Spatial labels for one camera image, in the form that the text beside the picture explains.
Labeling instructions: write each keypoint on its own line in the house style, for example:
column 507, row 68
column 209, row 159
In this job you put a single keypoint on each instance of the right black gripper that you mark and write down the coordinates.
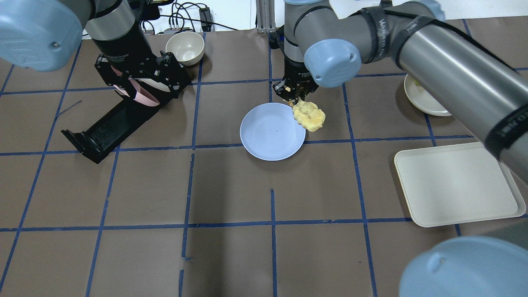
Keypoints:
column 295, row 73

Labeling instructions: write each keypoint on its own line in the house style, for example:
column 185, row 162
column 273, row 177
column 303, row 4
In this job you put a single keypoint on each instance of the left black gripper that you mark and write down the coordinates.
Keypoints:
column 123, row 50

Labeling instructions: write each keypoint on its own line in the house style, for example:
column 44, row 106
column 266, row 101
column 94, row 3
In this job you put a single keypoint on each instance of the blue plate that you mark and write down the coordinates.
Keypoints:
column 269, row 132

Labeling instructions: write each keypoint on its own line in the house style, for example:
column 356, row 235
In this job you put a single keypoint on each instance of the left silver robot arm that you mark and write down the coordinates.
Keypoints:
column 43, row 34

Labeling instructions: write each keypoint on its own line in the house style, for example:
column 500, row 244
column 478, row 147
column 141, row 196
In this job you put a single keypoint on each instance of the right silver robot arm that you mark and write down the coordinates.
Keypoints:
column 482, row 91

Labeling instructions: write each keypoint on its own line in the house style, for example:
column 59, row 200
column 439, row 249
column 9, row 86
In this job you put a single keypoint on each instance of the pink plate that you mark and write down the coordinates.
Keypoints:
column 141, row 96

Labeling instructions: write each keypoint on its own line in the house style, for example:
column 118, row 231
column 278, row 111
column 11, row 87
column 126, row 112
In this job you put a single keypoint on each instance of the cream plate in rack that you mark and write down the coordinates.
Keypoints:
column 160, row 86

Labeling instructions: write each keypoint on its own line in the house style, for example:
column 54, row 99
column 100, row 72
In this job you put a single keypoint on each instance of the cream round plate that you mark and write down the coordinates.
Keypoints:
column 422, row 100

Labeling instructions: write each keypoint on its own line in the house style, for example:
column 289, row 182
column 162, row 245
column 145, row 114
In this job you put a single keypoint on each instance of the cream bowl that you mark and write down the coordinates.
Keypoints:
column 187, row 47

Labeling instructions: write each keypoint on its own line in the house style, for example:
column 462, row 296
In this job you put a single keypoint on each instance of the black dish rack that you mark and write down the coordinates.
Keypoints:
column 114, row 127

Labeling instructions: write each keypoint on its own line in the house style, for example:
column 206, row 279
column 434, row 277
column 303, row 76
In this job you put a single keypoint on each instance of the cream rectangular tray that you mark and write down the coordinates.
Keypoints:
column 456, row 184

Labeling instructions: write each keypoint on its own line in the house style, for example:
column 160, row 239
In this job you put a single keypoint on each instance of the aluminium frame post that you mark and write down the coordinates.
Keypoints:
column 265, row 16

